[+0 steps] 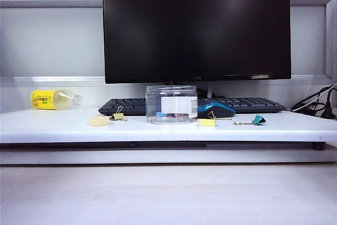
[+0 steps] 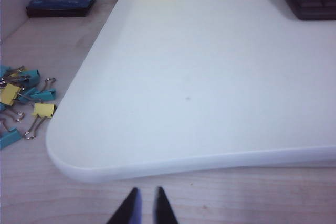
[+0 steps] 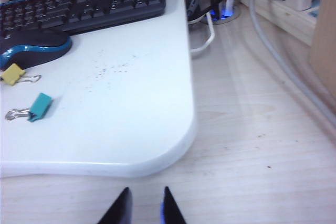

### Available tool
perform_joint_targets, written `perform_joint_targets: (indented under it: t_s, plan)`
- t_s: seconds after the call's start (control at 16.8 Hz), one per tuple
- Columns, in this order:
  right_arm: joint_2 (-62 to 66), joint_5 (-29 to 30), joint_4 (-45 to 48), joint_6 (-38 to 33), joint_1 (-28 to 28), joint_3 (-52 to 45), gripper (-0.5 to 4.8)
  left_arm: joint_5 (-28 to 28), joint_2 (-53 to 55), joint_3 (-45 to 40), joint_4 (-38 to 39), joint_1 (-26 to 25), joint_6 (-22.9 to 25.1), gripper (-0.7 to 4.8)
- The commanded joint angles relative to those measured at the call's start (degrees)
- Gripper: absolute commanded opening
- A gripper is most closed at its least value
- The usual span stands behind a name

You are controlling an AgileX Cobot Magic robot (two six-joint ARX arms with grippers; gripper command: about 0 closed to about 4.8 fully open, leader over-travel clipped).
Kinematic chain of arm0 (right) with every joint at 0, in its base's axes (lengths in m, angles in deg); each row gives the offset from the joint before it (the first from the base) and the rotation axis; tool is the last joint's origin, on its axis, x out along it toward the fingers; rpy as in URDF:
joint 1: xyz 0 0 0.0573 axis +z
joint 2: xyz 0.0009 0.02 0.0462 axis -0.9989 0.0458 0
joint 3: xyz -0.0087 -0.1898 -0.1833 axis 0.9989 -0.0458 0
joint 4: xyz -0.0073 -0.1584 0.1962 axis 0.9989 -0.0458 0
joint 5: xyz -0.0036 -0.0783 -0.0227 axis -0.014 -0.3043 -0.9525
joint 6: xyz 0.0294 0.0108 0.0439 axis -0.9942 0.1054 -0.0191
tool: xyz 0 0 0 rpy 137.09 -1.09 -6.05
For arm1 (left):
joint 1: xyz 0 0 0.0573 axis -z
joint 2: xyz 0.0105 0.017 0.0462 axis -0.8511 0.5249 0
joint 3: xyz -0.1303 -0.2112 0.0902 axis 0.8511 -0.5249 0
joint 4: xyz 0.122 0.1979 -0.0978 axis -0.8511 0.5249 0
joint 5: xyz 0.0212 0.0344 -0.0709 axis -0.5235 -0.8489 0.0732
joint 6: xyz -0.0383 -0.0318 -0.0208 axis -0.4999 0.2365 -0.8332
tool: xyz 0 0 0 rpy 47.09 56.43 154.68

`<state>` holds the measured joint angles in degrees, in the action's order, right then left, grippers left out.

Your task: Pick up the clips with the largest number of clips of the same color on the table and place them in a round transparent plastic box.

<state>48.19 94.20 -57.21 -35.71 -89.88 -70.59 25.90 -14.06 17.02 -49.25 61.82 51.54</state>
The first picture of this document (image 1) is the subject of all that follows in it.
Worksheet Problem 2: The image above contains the teal binder clip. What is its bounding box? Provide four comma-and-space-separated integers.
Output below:
233, 115, 267, 126

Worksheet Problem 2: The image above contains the clear plastic jar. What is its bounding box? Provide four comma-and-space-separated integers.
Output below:
145, 85, 199, 125

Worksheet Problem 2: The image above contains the black keyboard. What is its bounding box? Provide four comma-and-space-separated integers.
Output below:
98, 97, 287, 116

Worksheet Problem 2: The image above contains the blue and black mouse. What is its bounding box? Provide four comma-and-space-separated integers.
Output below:
197, 97, 237, 119

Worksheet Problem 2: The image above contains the black computer monitor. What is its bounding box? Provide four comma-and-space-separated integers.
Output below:
102, 0, 292, 84

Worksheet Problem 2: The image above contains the white desk riser board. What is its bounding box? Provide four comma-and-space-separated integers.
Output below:
0, 107, 337, 144

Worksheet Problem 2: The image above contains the plastic bottle yellow label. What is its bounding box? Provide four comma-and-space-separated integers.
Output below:
30, 90, 84, 111

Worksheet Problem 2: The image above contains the black power plug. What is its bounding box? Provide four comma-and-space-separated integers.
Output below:
320, 103, 336, 120

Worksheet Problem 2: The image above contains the black looped cable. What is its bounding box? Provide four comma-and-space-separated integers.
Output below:
291, 82, 337, 112

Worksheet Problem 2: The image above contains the aluminium partition frame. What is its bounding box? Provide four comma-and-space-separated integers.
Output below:
0, 0, 337, 89

